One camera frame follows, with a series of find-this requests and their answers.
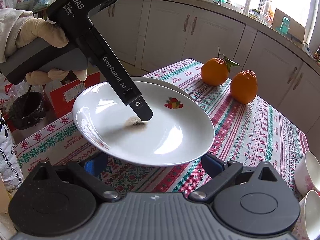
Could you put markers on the white plate with fruit print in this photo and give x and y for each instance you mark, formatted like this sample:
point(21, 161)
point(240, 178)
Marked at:
point(175, 88)
point(175, 135)

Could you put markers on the red printed white bag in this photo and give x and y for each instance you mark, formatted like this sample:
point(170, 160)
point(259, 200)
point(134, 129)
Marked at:
point(5, 92)

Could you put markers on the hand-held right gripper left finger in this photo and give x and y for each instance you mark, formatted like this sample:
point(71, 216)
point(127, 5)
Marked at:
point(93, 163)

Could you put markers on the glass pitcher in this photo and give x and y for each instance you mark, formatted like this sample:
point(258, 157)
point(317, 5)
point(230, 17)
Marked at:
point(267, 10)

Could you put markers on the glass jar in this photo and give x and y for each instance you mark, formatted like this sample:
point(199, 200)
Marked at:
point(255, 15)

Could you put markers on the black bin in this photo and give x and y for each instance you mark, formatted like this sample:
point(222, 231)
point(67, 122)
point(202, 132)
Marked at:
point(27, 110)

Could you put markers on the dark sauce bottle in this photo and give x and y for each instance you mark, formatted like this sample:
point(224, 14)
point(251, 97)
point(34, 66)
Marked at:
point(317, 55)

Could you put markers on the patterned tablecloth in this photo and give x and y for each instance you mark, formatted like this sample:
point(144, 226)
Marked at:
point(250, 135)

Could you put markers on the red cardboard box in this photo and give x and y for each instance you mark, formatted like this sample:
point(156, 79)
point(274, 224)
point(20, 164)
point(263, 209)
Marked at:
point(67, 97)

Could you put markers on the person's left hand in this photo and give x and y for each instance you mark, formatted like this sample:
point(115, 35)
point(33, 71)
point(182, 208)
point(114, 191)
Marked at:
point(42, 32)

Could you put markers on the white bowl with pink flowers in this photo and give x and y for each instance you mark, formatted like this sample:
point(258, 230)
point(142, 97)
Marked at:
point(308, 172)
point(312, 215)

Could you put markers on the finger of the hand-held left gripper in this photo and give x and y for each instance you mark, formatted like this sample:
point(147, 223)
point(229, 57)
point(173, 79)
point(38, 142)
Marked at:
point(140, 106)

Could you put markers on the brown cardboard sheet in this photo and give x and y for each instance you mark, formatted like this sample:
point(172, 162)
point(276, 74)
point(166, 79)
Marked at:
point(297, 27)

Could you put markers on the stack of white cups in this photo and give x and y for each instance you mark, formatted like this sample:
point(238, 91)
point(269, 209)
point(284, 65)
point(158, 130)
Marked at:
point(247, 5)

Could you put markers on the white kitchen cabinets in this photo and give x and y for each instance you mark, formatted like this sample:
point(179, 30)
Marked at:
point(220, 45)

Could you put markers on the orange with green leaf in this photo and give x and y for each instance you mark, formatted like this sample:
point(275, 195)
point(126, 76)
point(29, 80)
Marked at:
point(215, 71)

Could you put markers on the kitchen countertop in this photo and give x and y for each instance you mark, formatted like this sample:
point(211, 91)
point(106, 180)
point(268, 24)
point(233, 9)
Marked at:
point(190, 2)

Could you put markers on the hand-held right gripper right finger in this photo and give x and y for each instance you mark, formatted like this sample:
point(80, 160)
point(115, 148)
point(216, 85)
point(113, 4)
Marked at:
point(212, 165)

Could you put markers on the person's left forearm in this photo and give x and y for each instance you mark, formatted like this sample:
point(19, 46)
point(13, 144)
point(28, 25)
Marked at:
point(10, 30)

